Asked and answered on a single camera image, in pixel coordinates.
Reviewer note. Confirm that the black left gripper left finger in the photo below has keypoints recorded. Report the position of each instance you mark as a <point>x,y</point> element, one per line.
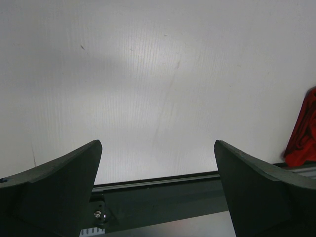
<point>51,199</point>

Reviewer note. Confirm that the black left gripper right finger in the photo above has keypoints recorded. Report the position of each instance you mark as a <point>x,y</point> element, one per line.
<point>265,200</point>

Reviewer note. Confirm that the red t-shirt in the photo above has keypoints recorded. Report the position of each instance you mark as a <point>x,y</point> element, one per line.
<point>302,143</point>

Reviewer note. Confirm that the white slotted cable duct left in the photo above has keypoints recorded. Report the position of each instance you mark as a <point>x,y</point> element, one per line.
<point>91,232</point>

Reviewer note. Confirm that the aluminium table edge rail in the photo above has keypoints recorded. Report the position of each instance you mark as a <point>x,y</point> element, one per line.
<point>310,166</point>

